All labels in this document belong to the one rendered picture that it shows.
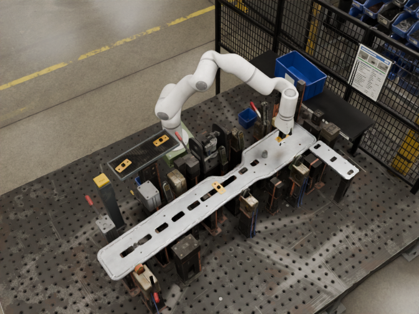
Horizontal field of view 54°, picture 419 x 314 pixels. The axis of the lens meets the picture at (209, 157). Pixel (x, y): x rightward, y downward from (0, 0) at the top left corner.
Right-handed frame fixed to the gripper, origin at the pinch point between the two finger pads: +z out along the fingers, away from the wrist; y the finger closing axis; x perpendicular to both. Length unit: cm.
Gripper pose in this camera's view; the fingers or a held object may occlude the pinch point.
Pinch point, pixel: (282, 134)
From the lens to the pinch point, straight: 237.3
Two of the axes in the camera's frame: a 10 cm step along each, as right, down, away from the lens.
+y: 6.3, 6.1, -4.9
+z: 0.1, 6.2, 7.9
